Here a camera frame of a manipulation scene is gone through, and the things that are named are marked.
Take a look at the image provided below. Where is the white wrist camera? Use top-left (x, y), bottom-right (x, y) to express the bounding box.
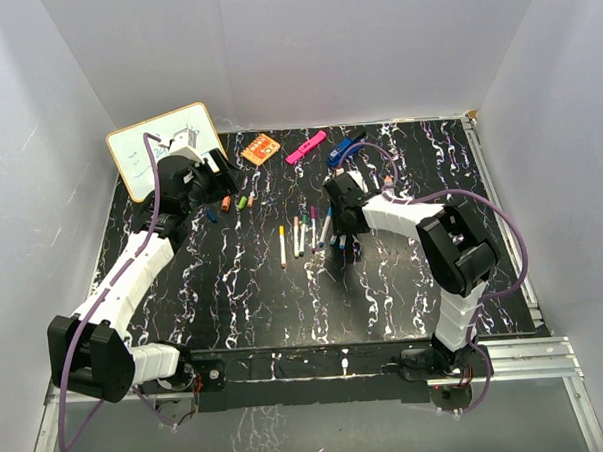
top-left (336, 168), bottom-right (368, 192)
top-left (159, 128), bottom-right (202, 162)

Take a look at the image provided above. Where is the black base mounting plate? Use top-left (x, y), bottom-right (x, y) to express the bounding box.
top-left (136, 335), bottom-right (495, 417)

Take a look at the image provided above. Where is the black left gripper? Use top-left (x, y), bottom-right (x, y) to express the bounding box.
top-left (180, 148), bottom-right (247, 214)

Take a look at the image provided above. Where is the blue stapler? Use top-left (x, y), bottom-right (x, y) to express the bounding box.
top-left (326, 128), bottom-right (367, 169)

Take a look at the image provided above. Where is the small whiteboard with writing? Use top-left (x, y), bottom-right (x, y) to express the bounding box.
top-left (106, 102), bottom-right (223, 203)

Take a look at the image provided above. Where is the peach marker pen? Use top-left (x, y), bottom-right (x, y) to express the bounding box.
top-left (293, 215), bottom-right (300, 258)

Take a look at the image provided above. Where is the orange highlighter cap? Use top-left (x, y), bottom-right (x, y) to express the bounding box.
top-left (221, 196), bottom-right (232, 212)

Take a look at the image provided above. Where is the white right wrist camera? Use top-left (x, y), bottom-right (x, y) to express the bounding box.
top-left (336, 168), bottom-right (368, 192)

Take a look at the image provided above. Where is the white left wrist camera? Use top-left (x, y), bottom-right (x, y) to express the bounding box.
top-left (159, 128), bottom-right (202, 162)

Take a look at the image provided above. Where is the pink clip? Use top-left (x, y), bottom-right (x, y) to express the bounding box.
top-left (286, 130), bottom-right (328, 165)

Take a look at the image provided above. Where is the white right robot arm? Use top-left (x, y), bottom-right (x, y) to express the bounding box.
top-left (324, 172), bottom-right (500, 377)

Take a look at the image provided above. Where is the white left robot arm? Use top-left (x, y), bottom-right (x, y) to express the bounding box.
top-left (47, 149), bottom-right (243, 403)

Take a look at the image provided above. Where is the yellow orange marker pen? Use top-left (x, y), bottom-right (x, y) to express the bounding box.
top-left (278, 225), bottom-right (287, 269)

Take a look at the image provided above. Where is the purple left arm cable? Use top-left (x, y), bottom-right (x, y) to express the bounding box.
top-left (44, 131), bottom-right (187, 452)

